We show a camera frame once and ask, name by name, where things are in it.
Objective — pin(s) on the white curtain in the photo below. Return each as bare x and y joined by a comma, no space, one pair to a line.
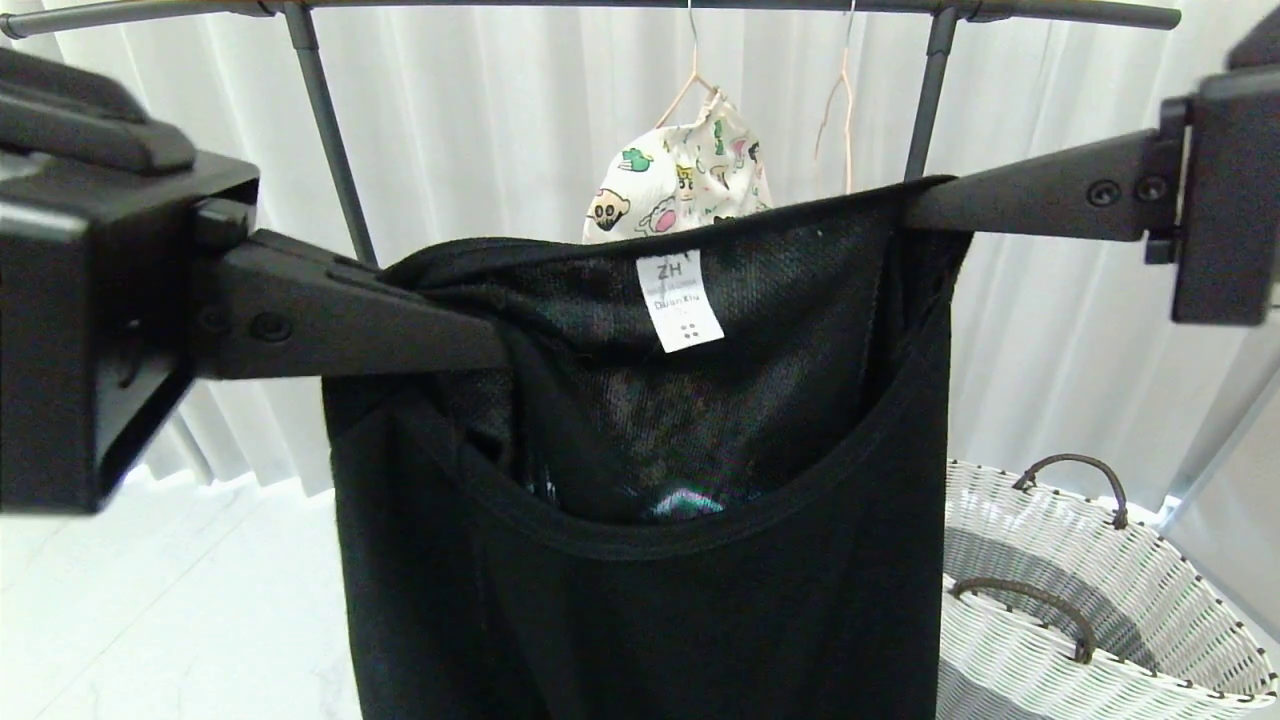
500,120

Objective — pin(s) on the cream printed garment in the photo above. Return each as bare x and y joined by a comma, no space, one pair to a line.
680,190

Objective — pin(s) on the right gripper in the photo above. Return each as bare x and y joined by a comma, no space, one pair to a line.
1230,200

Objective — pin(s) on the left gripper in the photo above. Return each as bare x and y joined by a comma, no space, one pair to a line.
90,330

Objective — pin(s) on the white laundry basket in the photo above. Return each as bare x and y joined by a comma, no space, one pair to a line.
1080,640

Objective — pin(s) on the black clothes rack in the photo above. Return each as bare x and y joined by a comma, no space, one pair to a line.
330,130

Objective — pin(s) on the pink clothes hanger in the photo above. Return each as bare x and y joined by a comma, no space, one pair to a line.
690,80
848,110

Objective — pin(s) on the black garment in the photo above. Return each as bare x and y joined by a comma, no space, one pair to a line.
650,620

